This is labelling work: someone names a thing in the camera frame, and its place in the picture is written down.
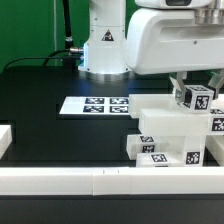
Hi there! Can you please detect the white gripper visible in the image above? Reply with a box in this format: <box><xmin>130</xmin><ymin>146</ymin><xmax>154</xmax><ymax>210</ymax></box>
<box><xmin>126</xmin><ymin>0</ymin><xmax>224</xmax><ymax>103</ymax></box>

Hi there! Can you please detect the white marker cube front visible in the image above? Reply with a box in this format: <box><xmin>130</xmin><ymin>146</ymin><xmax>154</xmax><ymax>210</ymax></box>
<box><xmin>183</xmin><ymin>85</ymin><xmax>214</xmax><ymax>113</ymax></box>

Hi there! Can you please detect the white chair back frame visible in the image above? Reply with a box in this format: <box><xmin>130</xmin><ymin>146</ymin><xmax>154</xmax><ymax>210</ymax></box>
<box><xmin>129</xmin><ymin>94</ymin><xmax>224</xmax><ymax>136</ymax></box>

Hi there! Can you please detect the white chair seat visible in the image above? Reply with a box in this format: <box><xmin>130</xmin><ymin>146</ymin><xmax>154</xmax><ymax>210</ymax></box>
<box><xmin>167</xmin><ymin>136</ymin><xmax>206</xmax><ymax>167</ymax></box>

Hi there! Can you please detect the white right wall rail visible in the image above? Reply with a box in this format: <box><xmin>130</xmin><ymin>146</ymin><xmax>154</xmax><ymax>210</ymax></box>
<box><xmin>206</xmin><ymin>135</ymin><xmax>224</xmax><ymax>167</ymax></box>

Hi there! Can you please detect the white front wall rail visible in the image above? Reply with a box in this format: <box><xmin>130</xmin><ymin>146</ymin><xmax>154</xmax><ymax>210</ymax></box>
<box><xmin>0</xmin><ymin>167</ymin><xmax>224</xmax><ymax>196</ymax></box>

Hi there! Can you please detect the white marker base plate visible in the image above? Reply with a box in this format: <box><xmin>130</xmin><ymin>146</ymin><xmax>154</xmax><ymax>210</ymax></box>
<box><xmin>60</xmin><ymin>96</ymin><xmax>129</xmax><ymax>115</ymax></box>

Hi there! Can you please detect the black cable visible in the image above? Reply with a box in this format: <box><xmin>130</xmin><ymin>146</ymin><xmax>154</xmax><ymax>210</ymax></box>
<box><xmin>1</xmin><ymin>47</ymin><xmax>84</xmax><ymax>73</ymax></box>

